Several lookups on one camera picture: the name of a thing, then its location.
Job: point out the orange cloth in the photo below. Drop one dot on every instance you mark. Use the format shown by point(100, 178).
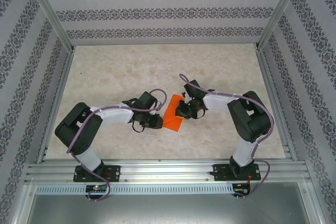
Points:
point(172, 119)

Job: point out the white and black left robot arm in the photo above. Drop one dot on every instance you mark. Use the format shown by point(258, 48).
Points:
point(118, 113)

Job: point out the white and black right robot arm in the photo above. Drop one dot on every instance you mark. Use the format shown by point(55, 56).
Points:
point(218, 103)

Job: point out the grey metal shelf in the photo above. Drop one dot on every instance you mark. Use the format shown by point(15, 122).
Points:
point(168, 211)

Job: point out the aluminium mounting rail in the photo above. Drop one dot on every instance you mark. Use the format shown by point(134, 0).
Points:
point(168, 171)

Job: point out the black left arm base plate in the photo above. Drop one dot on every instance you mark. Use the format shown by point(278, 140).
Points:
point(114, 172)

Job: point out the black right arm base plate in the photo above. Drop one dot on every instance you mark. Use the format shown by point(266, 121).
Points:
point(219, 172)

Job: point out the aluminium side rail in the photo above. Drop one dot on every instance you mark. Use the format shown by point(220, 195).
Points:
point(275, 103)
point(56, 103)

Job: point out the aluminium frame post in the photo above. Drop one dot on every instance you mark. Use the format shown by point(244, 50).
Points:
point(52, 14)
point(278, 11)

